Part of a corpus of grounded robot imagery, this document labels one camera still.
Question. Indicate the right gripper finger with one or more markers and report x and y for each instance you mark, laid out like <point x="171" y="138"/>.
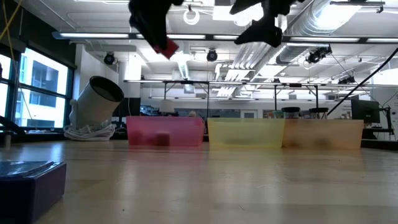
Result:
<point x="245" y="6"/>
<point x="262" y="34"/>

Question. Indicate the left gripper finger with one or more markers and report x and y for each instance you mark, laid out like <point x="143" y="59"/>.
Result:
<point x="154" y="31"/>

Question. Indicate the pink red USB charger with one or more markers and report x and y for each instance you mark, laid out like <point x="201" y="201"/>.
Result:
<point x="169" y="49"/>

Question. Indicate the black hourglass red sand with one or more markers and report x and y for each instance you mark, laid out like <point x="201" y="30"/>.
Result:
<point x="290" y="109"/>

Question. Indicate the yellow translucent plastic bin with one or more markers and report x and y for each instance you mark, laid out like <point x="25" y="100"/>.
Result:
<point x="248" y="130"/>

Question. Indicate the dark purple rectangular box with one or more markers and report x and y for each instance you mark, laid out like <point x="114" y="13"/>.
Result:
<point x="28" y="189"/>

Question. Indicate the black round ceiling speaker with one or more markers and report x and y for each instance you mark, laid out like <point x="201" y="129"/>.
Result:
<point x="109" y="58"/>
<point x="212" y="55"/>

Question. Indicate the overhead LED light bar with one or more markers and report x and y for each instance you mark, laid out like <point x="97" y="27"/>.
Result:
<point x="93" y="35"/>

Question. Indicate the white lamp shade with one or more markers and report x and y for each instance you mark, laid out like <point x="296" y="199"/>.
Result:
<point x="166" y="105"/>

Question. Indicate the black computer monitor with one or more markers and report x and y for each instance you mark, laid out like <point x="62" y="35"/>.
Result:
<point x="132" y="107"/>
<point x="365" y="110"/>

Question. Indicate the person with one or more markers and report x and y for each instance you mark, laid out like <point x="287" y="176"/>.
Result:
<point x="192" y="114"/>

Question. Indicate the pink translucent plastic bin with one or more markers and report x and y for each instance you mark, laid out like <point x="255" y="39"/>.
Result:
<point x="174" y="127"/>

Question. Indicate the large window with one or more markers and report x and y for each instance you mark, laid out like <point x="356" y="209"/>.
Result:
<point x="43" y="71"/>

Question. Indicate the orange translucent plastic bin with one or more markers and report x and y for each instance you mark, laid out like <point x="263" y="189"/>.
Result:
<point x="342" y="133"/>

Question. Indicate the silver ventilation duct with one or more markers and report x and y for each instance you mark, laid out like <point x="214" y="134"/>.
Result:
<point x="311" y="25"/>

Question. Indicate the black ceiling camera mount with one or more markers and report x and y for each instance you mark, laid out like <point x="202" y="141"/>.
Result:
<point x="317" y="54"/>

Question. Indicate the black workstation frame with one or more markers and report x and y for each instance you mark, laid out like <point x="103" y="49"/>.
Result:
<point x="207" y="99"/>
<point x="275" y="99"/>

